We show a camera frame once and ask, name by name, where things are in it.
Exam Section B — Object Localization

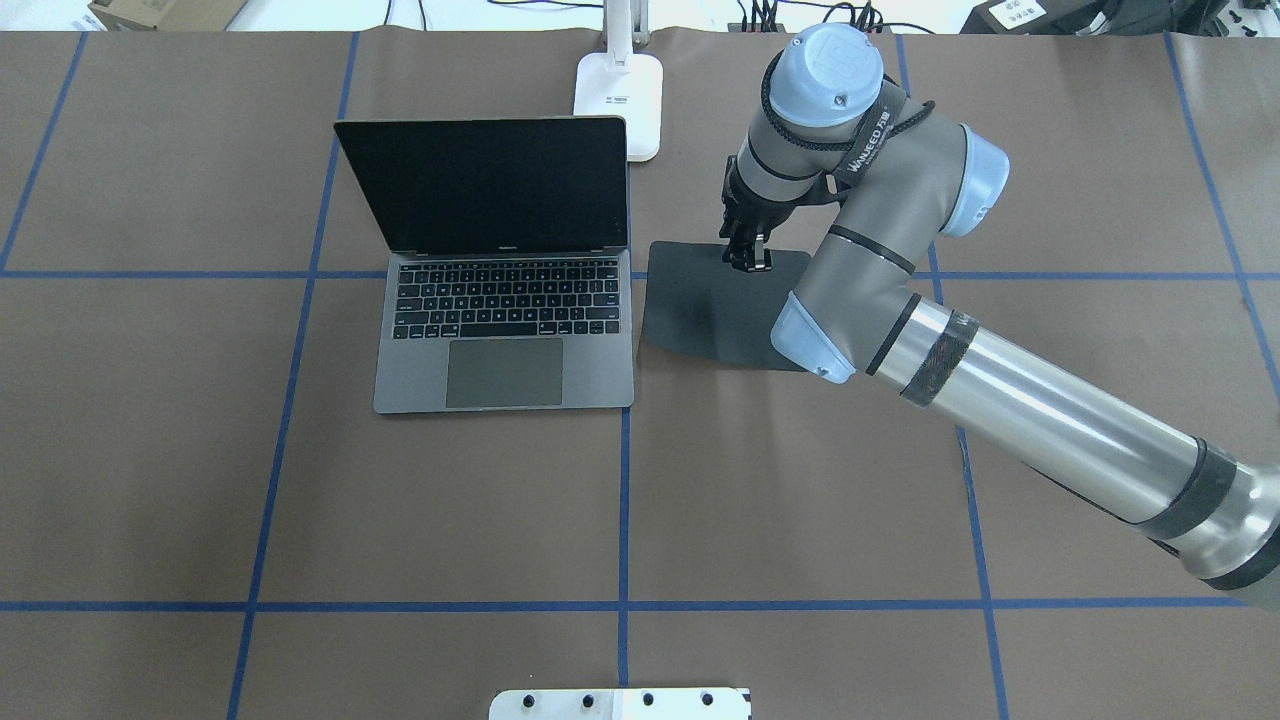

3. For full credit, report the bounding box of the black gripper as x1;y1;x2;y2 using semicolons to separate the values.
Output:
719;160;797;273

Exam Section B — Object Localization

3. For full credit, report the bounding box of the black mouse pad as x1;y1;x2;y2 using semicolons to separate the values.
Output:
641;241;812;372

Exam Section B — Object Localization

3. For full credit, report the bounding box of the grey laptop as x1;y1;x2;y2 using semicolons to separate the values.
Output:
334;117;635;415

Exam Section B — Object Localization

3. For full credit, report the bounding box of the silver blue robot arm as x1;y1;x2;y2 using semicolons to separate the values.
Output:
719;23;1279;611

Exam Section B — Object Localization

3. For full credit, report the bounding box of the white desk lamp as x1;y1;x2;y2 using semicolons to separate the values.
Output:
573;1;663;163

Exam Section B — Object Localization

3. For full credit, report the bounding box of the black power adapter box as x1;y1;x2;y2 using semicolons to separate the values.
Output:
960;1;1105;35

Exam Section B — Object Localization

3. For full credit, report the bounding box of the brown paper table mat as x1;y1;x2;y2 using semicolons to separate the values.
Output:
3;27;1277;719

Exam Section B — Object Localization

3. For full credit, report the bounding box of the brown cardboard box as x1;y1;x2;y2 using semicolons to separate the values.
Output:
87;0;247;32

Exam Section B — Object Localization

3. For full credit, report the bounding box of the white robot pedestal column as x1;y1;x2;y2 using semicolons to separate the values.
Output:
488;687;753;719

